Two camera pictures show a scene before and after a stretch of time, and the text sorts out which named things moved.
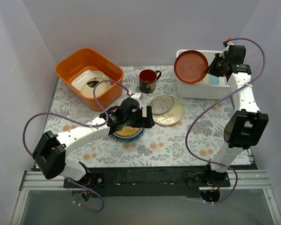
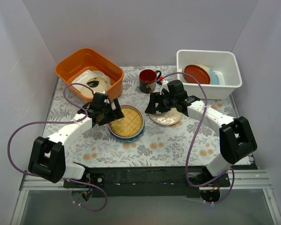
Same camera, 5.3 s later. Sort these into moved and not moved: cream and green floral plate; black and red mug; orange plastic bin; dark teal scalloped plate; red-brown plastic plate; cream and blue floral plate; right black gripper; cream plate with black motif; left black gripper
Moved: right black gripper; left black gripper; cream and blue floral plate; red-brown plastic plate
Not moved: cream plate with black motif; black and red mug; dark teal scalloped plate; orange plastic bin; cream and green floral plate
